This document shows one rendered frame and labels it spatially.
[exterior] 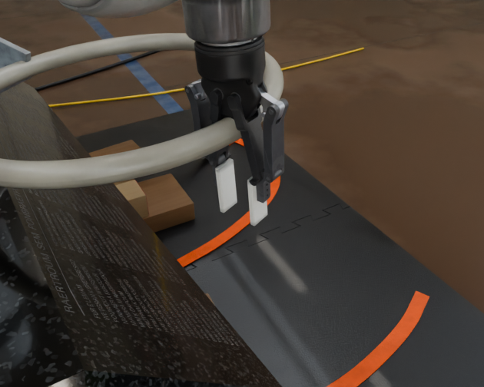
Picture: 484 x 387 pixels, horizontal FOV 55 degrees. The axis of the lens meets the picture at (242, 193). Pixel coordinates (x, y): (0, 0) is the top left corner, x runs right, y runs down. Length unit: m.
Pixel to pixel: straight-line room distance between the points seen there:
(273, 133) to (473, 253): 1.50
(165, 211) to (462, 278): 1.09
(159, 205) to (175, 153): 1.34
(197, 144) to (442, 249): 1.50
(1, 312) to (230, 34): 0.36
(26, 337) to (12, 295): 0.06
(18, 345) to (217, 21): 0.36
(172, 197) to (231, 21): 1.44
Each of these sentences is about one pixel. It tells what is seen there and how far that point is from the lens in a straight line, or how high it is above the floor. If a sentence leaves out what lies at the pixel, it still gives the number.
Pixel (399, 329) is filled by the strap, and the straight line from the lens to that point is 1.57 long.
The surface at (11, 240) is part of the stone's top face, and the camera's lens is 0.63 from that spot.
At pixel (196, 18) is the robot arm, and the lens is 0.48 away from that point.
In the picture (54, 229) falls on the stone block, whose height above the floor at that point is 0.79.
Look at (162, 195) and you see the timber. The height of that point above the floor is 0.10.
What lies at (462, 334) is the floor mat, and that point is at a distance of 1.64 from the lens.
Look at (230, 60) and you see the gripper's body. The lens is 0.49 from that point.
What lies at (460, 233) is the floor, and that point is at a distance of 2.02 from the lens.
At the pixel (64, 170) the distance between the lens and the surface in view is 0.51.
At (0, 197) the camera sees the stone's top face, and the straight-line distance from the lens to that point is 0.71.
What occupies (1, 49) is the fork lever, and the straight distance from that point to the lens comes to 0.93.
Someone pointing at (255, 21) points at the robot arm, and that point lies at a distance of 0.48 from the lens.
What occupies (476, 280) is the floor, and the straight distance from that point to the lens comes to 1.84.
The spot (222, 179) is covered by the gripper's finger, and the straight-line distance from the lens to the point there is 0.61.
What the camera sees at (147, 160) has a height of 0.95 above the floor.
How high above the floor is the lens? 1.21
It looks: 36 degrees down
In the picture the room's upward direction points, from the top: straight up
